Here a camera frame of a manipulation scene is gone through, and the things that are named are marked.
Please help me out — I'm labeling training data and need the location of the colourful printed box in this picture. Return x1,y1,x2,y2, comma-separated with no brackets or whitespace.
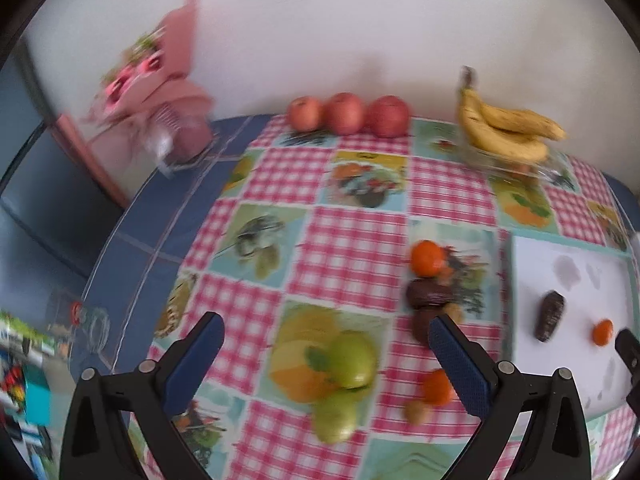
0,310,53,461

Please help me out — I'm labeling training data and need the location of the dark avocado on cloth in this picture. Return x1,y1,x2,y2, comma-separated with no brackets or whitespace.
405,277,453,311

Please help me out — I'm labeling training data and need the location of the clear glass dish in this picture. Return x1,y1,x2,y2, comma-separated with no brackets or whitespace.
462,140,576,186

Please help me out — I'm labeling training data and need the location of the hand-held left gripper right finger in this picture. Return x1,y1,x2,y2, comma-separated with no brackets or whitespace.
429,314,593,480

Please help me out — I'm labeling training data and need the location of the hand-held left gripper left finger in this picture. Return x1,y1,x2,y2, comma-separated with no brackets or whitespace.
59,311,226,480

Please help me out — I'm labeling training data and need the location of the yellow banana bunch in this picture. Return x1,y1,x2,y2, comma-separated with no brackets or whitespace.
456,66,568,163

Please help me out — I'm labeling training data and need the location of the dark grey cabinet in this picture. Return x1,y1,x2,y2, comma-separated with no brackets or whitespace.
0,40,126,281

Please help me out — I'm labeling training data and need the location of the red apple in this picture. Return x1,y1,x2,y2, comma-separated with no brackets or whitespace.
287,96,323,132
324,92,366,136
365,95,412,138

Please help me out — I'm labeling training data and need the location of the orange tangerine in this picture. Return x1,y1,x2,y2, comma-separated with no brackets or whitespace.
422,369,457,407
592,319,614,347
410,240,447,278

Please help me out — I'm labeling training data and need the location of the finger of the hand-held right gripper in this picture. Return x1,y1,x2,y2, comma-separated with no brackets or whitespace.
614,329,640,406

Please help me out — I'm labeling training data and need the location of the glass jar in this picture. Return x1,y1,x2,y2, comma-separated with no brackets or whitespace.
47,290,113,361

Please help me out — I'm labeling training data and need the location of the green apple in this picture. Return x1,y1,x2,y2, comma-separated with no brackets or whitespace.
325,330,378,391
312,390,358,445

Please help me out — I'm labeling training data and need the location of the pink flower bouquet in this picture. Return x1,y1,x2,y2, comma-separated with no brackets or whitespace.
82,0,218,176

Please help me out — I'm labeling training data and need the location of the pink checkered printed tablecloth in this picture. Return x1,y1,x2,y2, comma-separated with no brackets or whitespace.
150,112,640,480

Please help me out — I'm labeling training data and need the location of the white tray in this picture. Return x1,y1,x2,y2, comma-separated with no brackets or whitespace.
502,235,640,418

